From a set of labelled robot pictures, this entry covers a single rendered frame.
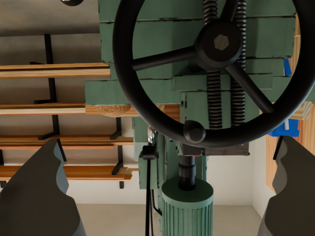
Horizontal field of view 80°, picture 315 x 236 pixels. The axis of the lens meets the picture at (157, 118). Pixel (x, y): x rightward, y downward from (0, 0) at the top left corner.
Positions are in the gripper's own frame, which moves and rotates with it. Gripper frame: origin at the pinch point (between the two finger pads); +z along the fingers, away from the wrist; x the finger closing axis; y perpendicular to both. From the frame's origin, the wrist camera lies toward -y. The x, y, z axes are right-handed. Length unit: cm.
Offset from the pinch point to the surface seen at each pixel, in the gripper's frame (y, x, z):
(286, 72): 24, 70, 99
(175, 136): 8.6, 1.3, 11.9
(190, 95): 6.5, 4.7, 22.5
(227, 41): -3.5, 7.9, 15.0
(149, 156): 42, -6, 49
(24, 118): 130, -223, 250
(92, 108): 19, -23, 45
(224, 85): 5.0, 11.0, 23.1
